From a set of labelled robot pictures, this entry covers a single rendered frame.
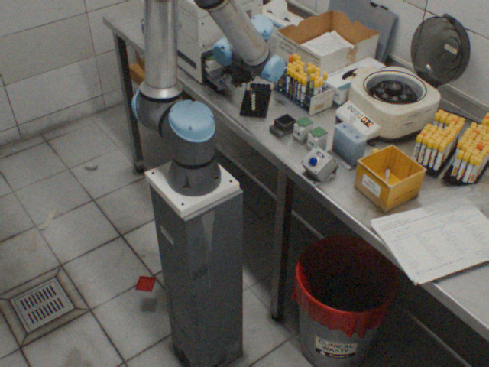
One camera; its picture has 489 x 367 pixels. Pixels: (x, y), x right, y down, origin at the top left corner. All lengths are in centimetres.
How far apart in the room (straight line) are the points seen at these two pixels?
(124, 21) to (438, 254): 164
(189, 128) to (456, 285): 76
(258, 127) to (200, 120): 43
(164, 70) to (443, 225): 84
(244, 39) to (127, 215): 155
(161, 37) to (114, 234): 147
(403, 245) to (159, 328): 121
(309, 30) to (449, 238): 103
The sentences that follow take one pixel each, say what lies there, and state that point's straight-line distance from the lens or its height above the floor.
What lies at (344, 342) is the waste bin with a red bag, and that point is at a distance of 210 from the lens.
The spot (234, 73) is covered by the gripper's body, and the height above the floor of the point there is 102.
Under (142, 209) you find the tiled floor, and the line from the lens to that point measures 286.
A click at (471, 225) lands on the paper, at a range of 163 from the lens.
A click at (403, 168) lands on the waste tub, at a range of 169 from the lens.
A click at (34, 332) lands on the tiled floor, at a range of 252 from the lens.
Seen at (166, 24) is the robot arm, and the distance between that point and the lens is 147.
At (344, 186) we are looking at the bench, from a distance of 167.
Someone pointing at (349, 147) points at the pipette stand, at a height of 94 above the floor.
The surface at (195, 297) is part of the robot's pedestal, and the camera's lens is 183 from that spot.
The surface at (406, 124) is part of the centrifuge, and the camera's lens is 184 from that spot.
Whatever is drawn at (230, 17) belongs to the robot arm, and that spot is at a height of 137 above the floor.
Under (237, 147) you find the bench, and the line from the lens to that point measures 276.
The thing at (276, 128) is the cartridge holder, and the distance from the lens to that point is 184.
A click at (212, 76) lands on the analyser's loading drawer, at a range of 204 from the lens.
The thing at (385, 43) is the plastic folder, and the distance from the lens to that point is 218.
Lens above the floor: 199
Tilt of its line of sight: 42 degrees down
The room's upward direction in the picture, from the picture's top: straight up
